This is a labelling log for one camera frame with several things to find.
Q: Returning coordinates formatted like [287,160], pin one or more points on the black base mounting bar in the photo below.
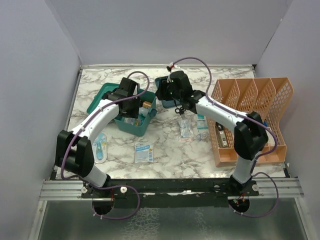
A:
[169,193]

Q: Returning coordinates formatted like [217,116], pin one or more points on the dark teal divided tray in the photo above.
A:
[165,103]

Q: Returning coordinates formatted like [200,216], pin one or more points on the teal medicine box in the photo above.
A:
[134,126]

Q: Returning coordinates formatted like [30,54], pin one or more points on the brown bottle orange cap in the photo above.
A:
[146,104]

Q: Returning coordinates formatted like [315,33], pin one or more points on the blue gauze dressing pack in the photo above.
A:
[144,153]

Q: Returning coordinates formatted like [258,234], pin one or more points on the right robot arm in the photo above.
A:
[249,133]

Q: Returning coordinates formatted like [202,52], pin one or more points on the thermometer blister pack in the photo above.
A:
[100,149]

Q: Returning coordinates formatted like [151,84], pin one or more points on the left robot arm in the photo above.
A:
[74,152]

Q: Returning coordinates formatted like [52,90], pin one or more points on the white plastic bottle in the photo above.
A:
[143,111]

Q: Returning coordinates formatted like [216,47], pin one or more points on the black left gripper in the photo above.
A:
[134,113]

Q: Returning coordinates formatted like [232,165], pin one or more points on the blue cotton swab bag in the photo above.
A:
[133,121]

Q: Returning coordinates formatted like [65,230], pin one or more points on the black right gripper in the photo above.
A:
[161,94]

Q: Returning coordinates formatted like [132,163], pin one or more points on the black handled scissors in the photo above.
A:
[181,112]

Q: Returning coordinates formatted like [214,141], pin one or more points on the small teal white sachet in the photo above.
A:
[201,122]

